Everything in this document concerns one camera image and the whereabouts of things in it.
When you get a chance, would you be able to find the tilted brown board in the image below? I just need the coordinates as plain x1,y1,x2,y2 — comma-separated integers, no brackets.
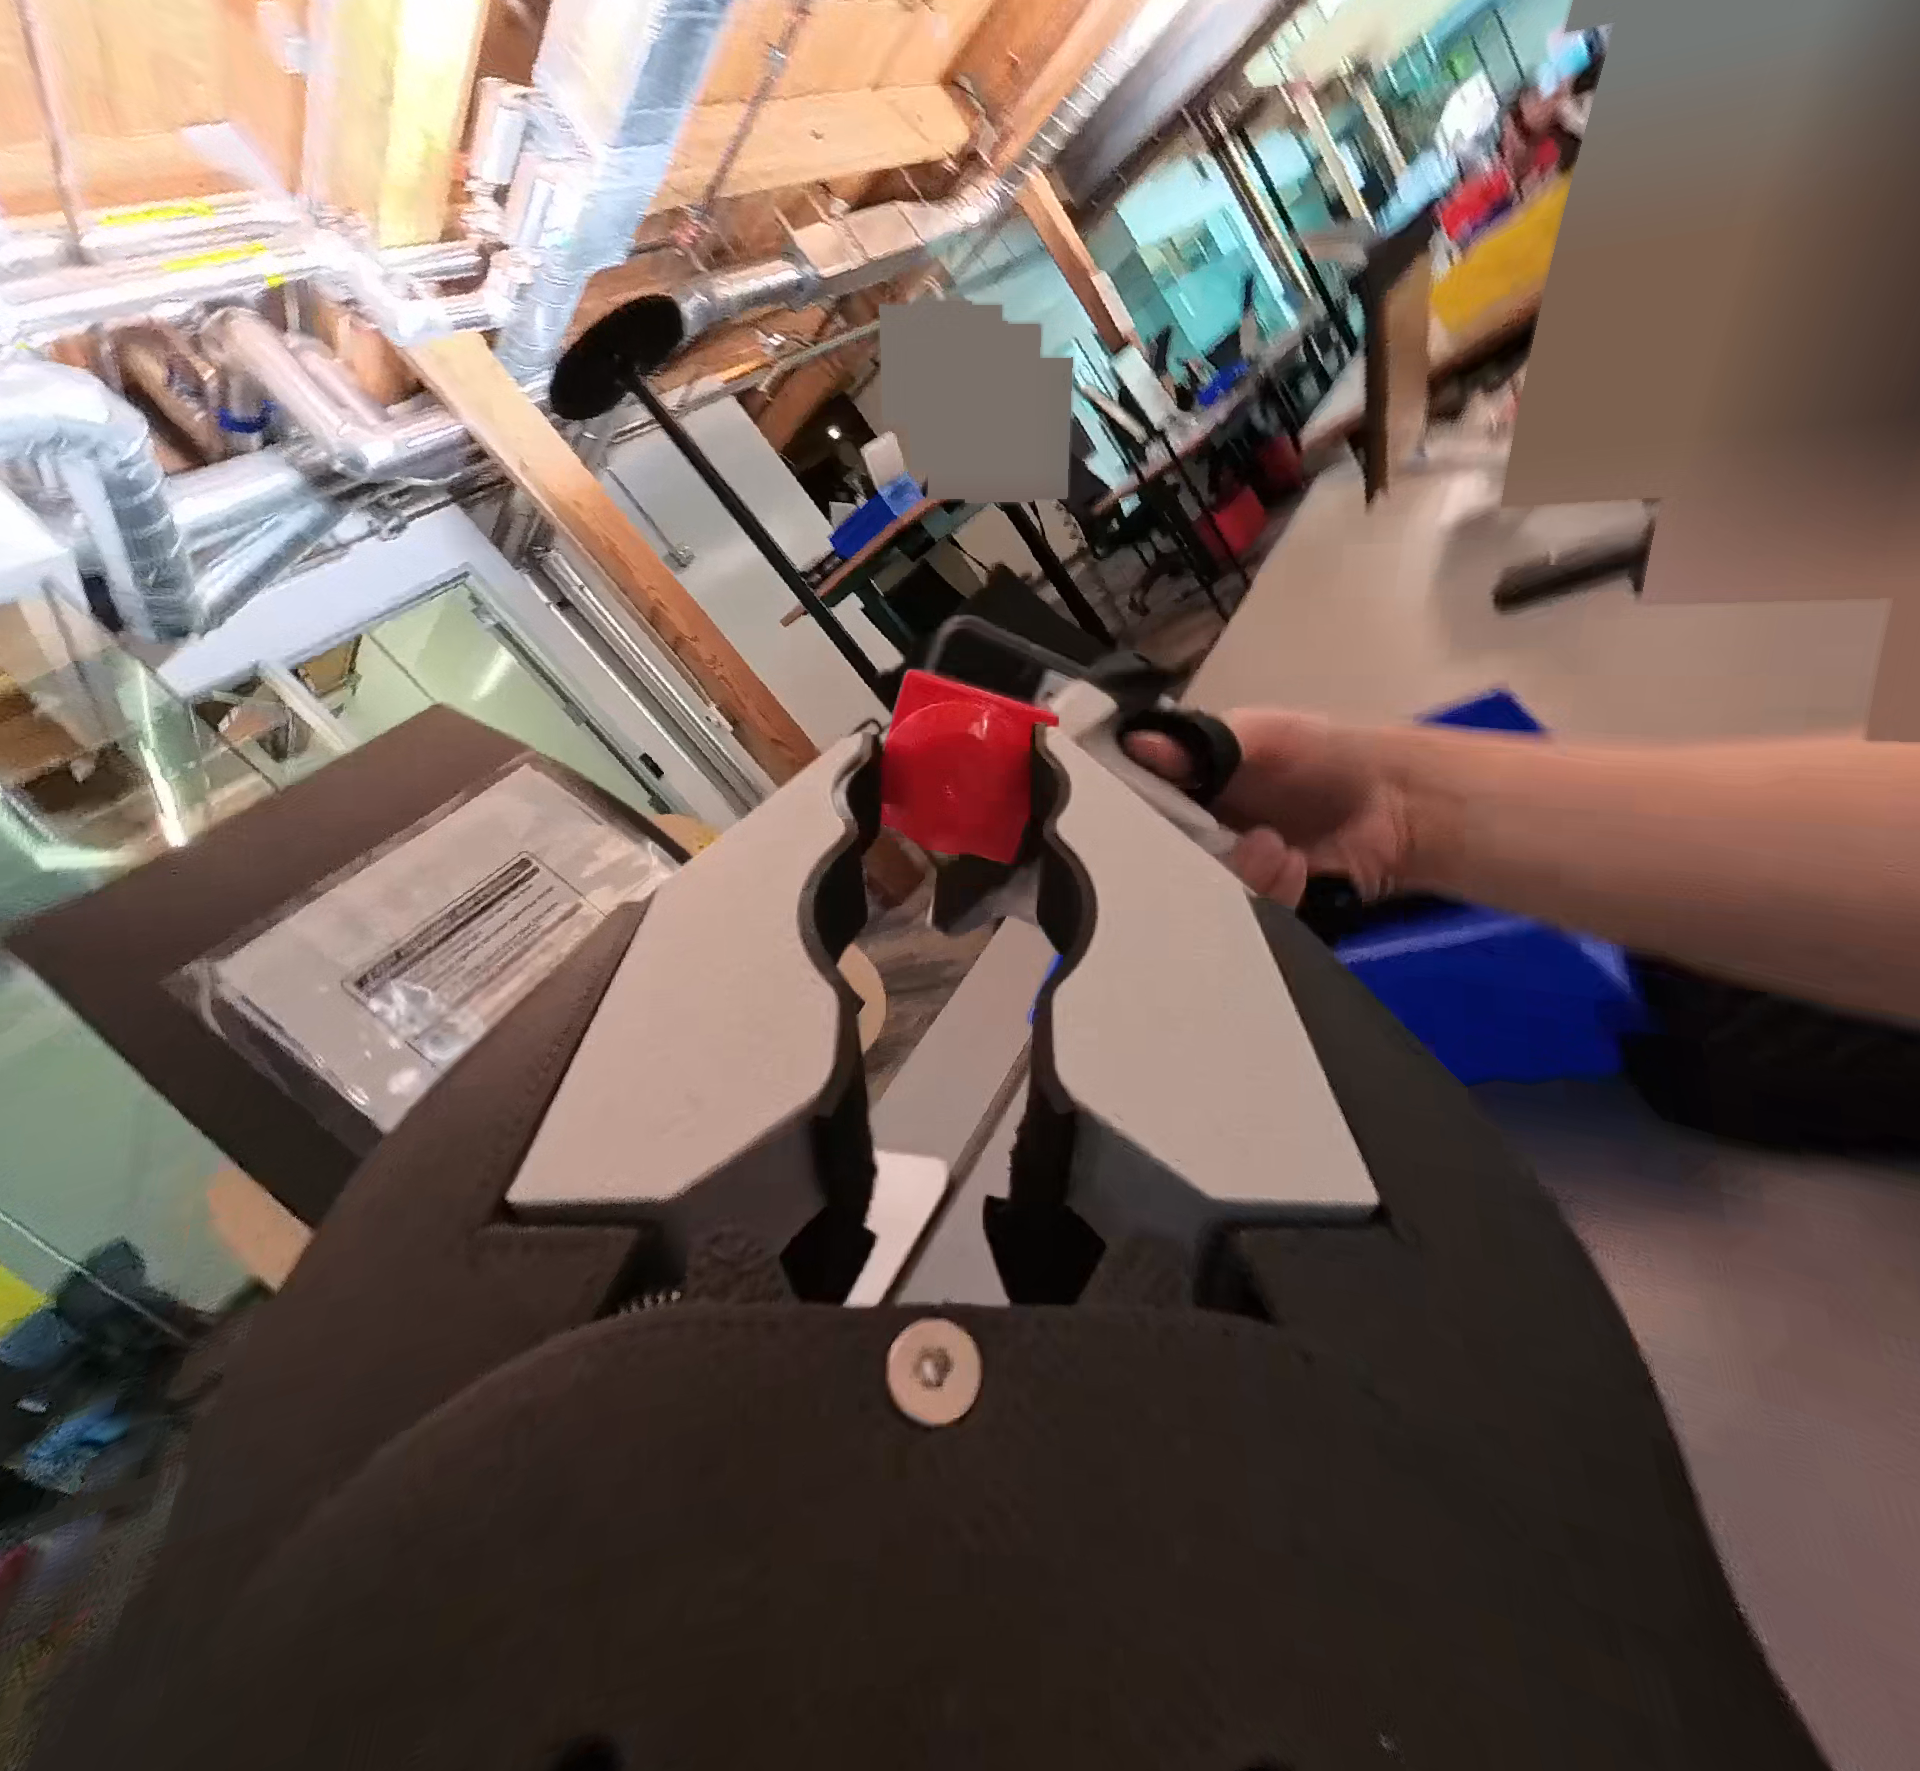
1357,218,1445,512

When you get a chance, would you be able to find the instruction sign on white stand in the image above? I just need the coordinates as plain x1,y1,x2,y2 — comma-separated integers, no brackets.
0,704,958,1312

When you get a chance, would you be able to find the black smartphone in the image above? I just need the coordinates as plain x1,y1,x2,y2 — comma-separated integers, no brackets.
1492,505,1658,610

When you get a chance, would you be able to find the black fabric pad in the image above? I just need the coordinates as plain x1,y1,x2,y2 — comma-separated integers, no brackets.
1621,959,1920,1159

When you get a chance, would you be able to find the red storage bin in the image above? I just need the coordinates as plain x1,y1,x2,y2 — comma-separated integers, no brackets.
1222,438,1308,558

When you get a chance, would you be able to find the yellow plastic bin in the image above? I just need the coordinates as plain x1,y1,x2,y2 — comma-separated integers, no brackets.
1425,174,1570,333

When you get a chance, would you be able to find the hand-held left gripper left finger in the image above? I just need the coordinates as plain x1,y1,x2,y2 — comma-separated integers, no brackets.
504,725,890,1307

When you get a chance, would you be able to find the person's right forearm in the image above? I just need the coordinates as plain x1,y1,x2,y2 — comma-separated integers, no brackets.
1402,725,1920,1031

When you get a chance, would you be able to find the silver ventilation duct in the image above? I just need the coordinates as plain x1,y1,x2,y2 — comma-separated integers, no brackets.
0,361,347,641

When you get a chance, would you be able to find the silver rectangular duct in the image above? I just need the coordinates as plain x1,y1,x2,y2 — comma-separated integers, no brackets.
495,0,798,394

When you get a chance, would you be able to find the large blue plastic bin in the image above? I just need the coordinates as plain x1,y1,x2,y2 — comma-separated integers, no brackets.
1326,687,1652,1089

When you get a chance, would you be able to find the small blue bin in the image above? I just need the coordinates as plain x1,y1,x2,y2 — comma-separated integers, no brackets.
828,478,925,558

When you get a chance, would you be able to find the red plastic block with peg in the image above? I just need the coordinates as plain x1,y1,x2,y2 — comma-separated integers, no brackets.
877,667,1059,866

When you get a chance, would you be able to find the wooden support post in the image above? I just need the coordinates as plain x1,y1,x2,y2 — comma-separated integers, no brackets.
398,330,843,813

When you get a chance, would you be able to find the wooden standing desk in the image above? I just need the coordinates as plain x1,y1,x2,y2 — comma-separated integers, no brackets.
780,496,992,624

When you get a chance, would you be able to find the black floor lamp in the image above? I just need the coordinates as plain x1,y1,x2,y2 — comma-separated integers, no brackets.
547,295,902,714

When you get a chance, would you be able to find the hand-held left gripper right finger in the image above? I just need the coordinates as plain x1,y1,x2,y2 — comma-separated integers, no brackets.
982,721,1385,1307

